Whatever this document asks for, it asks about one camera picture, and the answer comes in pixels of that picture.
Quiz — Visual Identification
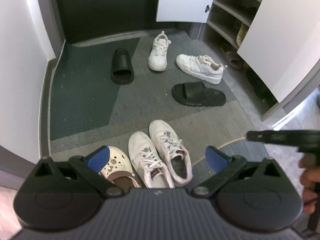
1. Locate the white sneaker with beige swoosh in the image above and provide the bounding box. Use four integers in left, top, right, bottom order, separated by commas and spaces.
128, 132, 175, 188
149, 120, 193, 187

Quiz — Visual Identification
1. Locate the plain white cabinet door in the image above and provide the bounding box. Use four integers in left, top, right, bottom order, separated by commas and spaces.
155, 0, 220, 23

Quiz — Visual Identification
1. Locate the two-tone grey door mat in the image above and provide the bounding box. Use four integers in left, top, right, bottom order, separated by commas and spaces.
49, 30, 238, 153

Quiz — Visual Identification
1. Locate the dark shoe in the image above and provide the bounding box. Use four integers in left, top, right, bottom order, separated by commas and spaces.
235, 5, 258, 22

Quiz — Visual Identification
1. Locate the pale green shoe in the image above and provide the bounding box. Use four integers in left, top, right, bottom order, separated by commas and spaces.
236, 23, 249, 47

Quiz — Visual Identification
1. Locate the person's right hand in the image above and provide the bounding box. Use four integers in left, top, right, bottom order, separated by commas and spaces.
299, 159, 320, 215

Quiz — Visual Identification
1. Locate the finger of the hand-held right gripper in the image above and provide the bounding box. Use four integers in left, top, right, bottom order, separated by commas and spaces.
246, 131, 272, 143

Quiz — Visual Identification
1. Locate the dark entry door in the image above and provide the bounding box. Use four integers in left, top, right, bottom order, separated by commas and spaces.
47, 0, 180, 44

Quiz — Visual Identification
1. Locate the chunky white sneaker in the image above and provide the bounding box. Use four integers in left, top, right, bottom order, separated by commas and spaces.
176, 54, 228, 85
148, 31, 172, 71

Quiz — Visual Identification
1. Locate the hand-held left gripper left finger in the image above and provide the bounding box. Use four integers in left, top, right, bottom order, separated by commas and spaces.
26, 146, 124, 197

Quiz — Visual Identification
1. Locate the grey shoe cabinet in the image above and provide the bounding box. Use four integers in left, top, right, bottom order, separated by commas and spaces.
206, 0, 320, 120

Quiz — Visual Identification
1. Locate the tan sandal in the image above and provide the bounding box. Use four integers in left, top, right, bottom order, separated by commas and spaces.
221, 47, 243, 69

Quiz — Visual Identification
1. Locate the black slide sandal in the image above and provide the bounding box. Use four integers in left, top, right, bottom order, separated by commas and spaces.
171, 81, 227, 107
111, 48, 135, 85

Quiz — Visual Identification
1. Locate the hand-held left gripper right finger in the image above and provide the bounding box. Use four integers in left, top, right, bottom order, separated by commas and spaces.
191, 146, 288, 197

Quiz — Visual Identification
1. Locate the cream clog with charms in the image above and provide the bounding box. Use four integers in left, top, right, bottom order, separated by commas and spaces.
99, 146, 142, 188

